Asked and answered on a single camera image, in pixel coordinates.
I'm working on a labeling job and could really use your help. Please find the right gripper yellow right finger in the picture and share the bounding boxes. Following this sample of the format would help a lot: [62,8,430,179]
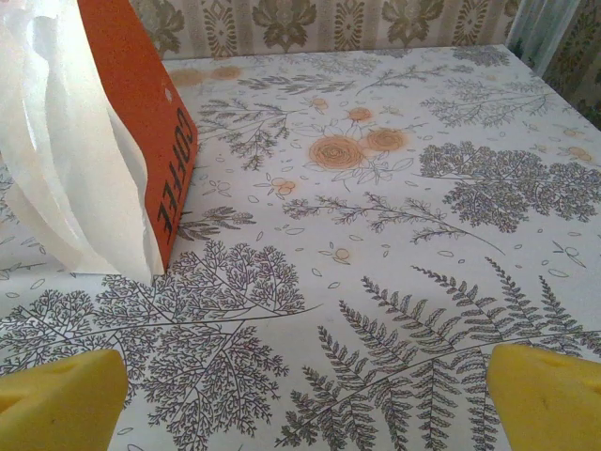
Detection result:
[485,343,601,451]

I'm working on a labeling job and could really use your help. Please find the aluminium corner post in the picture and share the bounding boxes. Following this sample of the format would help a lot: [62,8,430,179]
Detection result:
[504,0,572,79]

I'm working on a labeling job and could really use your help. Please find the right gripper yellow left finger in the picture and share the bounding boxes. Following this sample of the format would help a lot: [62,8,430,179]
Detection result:
[0,348,129,451]

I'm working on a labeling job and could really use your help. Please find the white paper filter stack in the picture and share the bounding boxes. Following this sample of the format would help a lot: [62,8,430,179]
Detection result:
[0,0,165,283]

